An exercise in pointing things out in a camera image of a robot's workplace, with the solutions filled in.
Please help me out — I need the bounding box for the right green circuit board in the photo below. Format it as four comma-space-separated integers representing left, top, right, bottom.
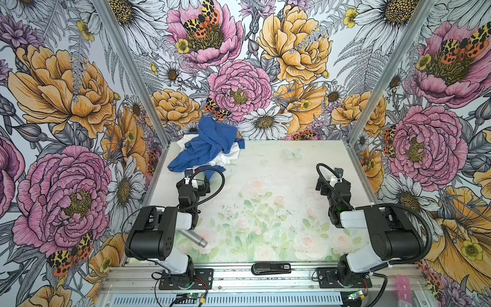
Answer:
347, 290, 365, 300

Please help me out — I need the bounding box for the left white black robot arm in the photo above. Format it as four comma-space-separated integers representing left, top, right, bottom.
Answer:
124, 166, 225, 290

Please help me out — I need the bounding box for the green circuit board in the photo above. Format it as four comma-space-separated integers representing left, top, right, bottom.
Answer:
347, 290, 365, 300
175, 293, 205, 304

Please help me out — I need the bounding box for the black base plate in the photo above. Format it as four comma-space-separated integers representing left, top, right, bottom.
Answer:
157, 269, 214, 290
314, 267, 372, 289

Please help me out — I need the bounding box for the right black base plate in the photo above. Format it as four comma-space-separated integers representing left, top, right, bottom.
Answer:
314, 267, 372, 289

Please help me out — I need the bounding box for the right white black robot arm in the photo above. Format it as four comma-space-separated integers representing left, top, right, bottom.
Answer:
315, 163, 433, 289

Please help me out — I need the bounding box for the blue cloth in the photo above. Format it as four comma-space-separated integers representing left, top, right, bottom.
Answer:
168, 117, 245, 173

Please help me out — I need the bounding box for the pink plastic piece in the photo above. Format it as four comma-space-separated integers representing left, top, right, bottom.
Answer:
396, 275, 412, 307

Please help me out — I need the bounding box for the left green circuit board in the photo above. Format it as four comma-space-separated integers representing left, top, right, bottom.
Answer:
175, 293, 205, 304

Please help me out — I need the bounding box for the white slotted cable duct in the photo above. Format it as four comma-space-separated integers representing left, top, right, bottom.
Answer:
103, 292, 343, 306

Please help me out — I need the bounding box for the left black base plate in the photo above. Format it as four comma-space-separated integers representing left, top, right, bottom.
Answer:
157, 269, 214, 290

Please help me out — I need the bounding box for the silver metal cylinder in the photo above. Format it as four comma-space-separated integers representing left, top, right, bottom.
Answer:
178, 230, 208, 248

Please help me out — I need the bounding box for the black device on rail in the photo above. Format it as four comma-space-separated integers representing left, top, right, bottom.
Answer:
251, 262, 292, 276

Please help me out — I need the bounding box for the white cloth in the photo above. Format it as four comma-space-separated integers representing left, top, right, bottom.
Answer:
176, 134, 241, 167

